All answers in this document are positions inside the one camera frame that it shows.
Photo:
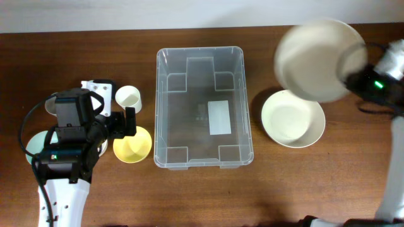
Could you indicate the cream cup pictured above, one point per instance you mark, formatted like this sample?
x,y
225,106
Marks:
x,y
129,96

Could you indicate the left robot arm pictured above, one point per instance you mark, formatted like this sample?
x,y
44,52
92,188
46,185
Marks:
x,y
63,169

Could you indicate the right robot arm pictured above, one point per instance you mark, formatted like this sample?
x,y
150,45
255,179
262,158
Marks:
x,y
381,84

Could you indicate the mint green small bowl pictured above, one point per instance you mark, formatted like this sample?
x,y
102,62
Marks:
x,y
36,144

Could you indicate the yellow small bowl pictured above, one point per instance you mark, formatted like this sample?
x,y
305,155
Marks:
x,y
133,149

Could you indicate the cream bowl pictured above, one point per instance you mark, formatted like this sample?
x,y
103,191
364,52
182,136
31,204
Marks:
x,y
291,121

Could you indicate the white label inside bin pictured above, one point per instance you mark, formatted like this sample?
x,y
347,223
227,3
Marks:
x,y
219,118

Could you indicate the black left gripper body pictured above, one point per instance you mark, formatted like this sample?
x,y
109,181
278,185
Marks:
x,y
117,129

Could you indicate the white small bowl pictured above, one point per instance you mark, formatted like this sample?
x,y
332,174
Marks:
x,y
102,149

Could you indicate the mint green cup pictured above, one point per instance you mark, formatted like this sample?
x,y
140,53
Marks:
x,y
50,105

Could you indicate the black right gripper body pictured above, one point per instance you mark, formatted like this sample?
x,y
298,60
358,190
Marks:
x,y
371,86

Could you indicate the clear plastic storage bin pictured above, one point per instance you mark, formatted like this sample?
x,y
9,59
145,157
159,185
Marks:
x,y
187,79

